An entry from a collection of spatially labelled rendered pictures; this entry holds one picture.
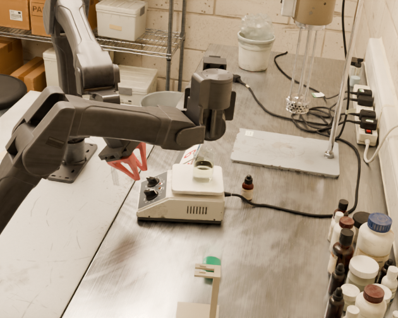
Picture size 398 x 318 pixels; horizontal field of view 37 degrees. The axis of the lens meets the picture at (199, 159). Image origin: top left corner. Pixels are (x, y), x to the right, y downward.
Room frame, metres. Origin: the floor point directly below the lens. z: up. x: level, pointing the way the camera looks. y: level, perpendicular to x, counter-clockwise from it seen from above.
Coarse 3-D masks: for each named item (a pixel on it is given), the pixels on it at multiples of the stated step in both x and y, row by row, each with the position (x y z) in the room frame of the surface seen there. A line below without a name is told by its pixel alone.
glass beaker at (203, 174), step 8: (200, 152) 1.20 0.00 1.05; (208, 152) 1.20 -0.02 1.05; (200, 160) 1.16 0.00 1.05; (208, 160) 1.16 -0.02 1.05; (192, 168) 1.18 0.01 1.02; (200, 168) 1.16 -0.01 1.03; (208, 168) 1.16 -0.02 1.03; (192, 176) 1.17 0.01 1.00; (200, 176) 1.16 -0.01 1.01; (208, 176) 1.16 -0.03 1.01
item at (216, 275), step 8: (200, 264) 0.83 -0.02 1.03; (208, 264) 0.83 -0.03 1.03; (200, 272) 0.81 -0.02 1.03; (208, 272) 0.81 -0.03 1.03; (216, 272) 0.81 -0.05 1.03; (216, 280) 0.81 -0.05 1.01; (216, 288) 0.81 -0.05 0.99; (216, 296) 0.81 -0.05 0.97; (184, 304) 0.85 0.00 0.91; (192, 304) 0.85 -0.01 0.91; (200, 304) 0.86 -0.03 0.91; (208, 304) 0.86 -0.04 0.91; (216, 304) 0.81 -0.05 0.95; (176, 312) 0.83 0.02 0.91; (184, 312) 0.83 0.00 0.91; (192, 312) 0.83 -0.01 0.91; (200, 312) 0.83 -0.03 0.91; (208, 312) 0.84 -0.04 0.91; (216, 312) 0.84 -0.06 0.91
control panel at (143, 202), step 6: (162, 174) 1.24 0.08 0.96; (162, 180) 1.21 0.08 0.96; (144, 186) 1.21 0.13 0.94; (156, 186) 1.19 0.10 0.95; (162, 186) 1.18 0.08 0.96; (162, 192) 1.15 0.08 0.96; (144, 198) 1.16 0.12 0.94; (156, 198) 1.14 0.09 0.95; (162, 198) 1.13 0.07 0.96; (138, 204) 1.14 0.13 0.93; (144, 204) 1.13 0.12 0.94
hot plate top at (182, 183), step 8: (176, 168) 1.22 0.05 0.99; (184, 168) 1.22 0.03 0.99; (216, 168) 1.24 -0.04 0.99; (176, 176) 1.19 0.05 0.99; (184, 176) 1.19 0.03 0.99; (216, 176) 1.20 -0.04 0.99; (176, 184) 1.15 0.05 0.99; (184, 184) 1.15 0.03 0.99; (192, 184) 1.16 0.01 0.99; (200, 184) 1.16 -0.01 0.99; (208, 184) 1.16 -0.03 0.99; (216, 184) 1.16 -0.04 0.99; (176, 192) 1.13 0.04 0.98; (184, 192) 1.13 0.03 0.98; (192, 192) 1.13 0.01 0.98; (200, 192) 1.13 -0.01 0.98; (208, 192) 1.13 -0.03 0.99; (216, 192) 1.13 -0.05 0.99
